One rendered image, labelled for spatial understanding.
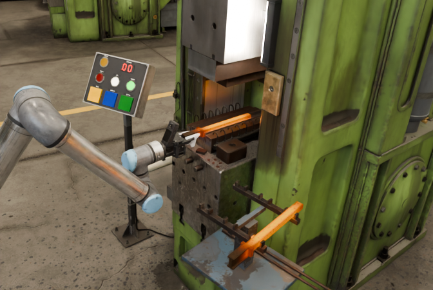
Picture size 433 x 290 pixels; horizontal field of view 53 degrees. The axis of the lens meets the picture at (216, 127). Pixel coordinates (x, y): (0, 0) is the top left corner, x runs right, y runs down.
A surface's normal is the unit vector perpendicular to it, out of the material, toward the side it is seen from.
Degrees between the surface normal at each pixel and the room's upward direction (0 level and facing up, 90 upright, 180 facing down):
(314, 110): 89
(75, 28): 90
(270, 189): 90
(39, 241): 0
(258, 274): 0
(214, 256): 0
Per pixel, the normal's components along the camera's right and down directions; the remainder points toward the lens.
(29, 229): 0.06, -0.88
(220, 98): 0.62, 0.39
